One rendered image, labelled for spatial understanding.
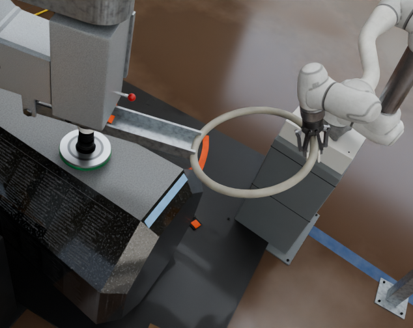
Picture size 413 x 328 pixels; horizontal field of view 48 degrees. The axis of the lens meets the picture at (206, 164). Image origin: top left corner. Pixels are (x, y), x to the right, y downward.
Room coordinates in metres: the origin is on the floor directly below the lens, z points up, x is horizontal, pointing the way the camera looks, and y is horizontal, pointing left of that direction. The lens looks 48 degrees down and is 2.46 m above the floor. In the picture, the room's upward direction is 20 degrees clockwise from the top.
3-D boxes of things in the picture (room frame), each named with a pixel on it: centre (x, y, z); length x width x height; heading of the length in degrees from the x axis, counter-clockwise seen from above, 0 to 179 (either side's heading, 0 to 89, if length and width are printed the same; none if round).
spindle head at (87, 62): (1.24, 0.59, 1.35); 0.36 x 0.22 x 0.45; 93
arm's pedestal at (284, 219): (1.94, -0.54, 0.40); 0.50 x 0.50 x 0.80; 71
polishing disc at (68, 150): (1.24, 0.51, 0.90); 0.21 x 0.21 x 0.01
